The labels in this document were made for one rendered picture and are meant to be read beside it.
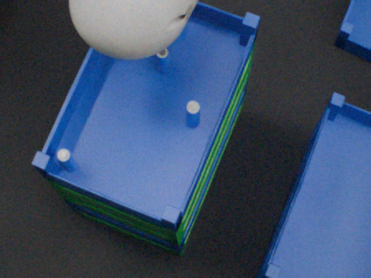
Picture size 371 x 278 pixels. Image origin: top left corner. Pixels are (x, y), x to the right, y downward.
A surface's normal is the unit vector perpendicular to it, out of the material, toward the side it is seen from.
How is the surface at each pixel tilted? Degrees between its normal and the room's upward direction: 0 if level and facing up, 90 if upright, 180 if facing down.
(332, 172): 0
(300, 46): 0
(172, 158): 0
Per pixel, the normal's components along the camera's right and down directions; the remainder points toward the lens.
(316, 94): 0.00, -0.25
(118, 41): -0.09, 0.76
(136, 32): 0.15, 0.65
